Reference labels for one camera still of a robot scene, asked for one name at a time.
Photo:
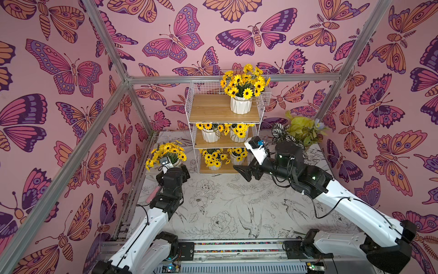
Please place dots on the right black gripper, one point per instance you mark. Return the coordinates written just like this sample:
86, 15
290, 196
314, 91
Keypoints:
255, 170

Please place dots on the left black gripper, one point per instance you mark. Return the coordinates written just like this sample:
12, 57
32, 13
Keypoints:
183, 173

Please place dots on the sunflower pot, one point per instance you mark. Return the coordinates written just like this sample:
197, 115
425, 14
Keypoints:
211, 132
238, 155
238, 132
243, 87
174, 151
215, 158

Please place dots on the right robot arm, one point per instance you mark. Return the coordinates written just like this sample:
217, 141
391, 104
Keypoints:
384, 241

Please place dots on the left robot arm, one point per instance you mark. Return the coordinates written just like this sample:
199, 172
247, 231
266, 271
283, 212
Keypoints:
149, 245

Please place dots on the purple pink garden trowel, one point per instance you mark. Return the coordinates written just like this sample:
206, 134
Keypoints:
153, 194

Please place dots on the green striped leafy potted plant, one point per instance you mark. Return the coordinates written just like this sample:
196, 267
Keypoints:
301, 130

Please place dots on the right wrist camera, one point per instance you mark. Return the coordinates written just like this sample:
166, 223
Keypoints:
257, 147

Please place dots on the white wire wooden shelf rack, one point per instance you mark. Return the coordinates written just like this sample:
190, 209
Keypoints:
207, 102

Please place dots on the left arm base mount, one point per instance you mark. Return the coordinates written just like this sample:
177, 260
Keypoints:
162, 250

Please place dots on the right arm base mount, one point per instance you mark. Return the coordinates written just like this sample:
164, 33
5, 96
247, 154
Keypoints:
304, 247

